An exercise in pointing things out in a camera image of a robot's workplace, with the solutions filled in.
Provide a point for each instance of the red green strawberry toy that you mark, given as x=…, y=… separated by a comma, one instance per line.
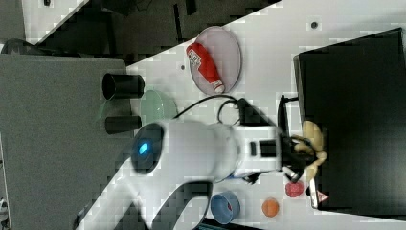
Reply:
x=294, y=189

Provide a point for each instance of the red plush ketchup bottle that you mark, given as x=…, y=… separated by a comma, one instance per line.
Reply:
x=202, y=61

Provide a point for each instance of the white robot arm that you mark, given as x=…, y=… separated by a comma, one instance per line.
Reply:
x=171, y=168

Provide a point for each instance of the blue cup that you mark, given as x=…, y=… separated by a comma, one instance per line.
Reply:
x=219, y=210

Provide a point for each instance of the yellow plush banana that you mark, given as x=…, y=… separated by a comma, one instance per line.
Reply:
x=311, y=143

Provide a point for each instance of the orange toy fruit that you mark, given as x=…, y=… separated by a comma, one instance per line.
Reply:
x=270, y=207

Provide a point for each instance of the black cup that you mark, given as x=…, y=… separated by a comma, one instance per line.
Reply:
x=115, y=86

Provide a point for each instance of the green perforated colander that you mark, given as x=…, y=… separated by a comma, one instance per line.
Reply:
x=154, y=105

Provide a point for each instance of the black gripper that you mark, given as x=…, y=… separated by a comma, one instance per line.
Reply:
x=294, y=166

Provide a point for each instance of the black toaster oven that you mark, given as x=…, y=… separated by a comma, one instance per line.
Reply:
x=355, y=92

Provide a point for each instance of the grey round plate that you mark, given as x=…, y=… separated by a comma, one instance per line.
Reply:
x=224, y=49

